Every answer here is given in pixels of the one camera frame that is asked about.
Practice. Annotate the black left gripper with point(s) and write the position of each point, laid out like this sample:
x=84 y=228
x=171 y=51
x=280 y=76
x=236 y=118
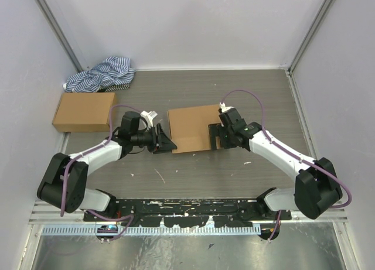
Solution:
x=161 y=142

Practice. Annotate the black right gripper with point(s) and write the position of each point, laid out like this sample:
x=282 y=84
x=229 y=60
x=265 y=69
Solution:
x=216 y=130

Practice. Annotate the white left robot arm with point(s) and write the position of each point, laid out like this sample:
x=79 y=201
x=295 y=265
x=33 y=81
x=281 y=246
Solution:
x=64 y=184

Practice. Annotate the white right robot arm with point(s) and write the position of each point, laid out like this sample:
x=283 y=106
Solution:
x=315 y=189

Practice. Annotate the closed brown cardboard box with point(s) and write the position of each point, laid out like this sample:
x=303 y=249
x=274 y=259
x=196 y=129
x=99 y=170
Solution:
x=84 y=112

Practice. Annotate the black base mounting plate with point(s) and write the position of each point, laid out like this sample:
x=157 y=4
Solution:
x=186 y=212

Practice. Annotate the blue striped cloth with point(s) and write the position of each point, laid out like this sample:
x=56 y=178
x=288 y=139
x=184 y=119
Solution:
x=112 y=74

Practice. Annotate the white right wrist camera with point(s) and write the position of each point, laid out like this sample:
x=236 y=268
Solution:
x=223 y=108

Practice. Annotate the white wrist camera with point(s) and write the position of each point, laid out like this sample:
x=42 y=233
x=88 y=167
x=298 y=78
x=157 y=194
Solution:
x=223 y=108
x=147 y=118

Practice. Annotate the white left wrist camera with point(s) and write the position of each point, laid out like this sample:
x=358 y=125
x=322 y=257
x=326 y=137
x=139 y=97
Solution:
x=147 y=118

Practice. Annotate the white slotted cable duct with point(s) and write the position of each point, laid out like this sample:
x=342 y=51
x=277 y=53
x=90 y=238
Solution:
x=93 y=229

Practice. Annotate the aluminium front rail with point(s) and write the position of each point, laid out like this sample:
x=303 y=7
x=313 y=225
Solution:
x=44 y=213

